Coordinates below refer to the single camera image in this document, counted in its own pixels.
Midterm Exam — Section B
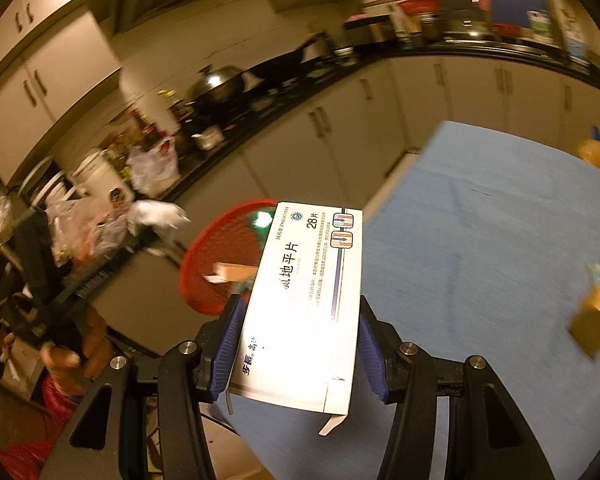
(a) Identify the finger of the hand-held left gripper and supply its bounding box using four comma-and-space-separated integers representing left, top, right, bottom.
55, 255, 136, 307

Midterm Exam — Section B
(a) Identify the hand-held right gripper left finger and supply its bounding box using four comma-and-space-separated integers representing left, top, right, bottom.
40, 294, 246, 480

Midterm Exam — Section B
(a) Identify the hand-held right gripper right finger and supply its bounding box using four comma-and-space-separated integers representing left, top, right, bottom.
358, 294, 556, 480

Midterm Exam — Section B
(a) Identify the brown cardboard piece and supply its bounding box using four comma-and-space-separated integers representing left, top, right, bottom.
202, 261, 259, 286

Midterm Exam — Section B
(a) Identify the white and blue medicine box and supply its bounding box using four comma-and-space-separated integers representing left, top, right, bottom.
226, 201, 364, 437

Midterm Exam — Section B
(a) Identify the red plastic mesh basket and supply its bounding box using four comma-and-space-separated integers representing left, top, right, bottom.
178, 199, 281, 317

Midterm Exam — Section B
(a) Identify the person's left forearm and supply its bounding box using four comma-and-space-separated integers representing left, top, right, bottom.
0, 375, 83, 468

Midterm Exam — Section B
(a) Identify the person's left hand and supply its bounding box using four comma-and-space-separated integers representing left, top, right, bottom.
40, 310, 113, 397

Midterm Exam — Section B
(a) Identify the pile of plastic bags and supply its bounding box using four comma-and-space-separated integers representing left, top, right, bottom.
45, 195, 132, 262

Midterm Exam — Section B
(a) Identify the white electric jug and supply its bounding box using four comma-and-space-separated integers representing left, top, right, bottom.
75, 149, 122, 197

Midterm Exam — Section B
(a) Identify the blue tablecloth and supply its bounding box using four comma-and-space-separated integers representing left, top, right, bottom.
215, 120, 600, 480

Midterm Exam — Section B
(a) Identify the metal spice container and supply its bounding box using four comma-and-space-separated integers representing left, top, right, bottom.
193, 127, 225, 152

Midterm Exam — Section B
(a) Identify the beige base cabinet run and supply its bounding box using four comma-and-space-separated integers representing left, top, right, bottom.
95, 55, 600, 342

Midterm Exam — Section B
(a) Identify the gas stove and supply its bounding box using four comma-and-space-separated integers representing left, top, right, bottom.
180, 76, 342, 134

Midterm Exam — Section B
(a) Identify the brown cardboard box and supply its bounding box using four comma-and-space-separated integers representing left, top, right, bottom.
568, 285, 600, 359

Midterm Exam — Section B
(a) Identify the steel wok with lid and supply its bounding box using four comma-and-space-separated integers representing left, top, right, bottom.
186, 64, 247, 107

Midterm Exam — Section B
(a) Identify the black frying pan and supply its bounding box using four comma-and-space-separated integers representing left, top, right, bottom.
250, 35, 329, 79

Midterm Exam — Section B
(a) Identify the black countertop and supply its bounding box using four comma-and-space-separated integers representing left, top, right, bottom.
55, 35, 600, 307

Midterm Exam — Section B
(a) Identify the dark rice cooker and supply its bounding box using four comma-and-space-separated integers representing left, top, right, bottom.
343, 13, 392, 47

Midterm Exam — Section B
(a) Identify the dark cooking pot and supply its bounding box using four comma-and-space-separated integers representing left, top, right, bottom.
420, 13, 444, 42

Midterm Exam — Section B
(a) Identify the steel pot with lid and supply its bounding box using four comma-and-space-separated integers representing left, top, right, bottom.
445, 17, 492, 42

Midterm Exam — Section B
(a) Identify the red colander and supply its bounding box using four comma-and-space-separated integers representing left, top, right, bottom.
397, 0, 441, 17

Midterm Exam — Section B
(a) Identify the green and white detergent bottle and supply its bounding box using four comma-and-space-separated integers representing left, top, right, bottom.
527, 10, 554, 46

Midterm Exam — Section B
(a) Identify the blue and white bottle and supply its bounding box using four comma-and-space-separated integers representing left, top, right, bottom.
564, 25, 591, 64

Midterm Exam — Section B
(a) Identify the white plastic bag with handles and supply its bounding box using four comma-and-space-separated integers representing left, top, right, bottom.
126, 136, 182, 199

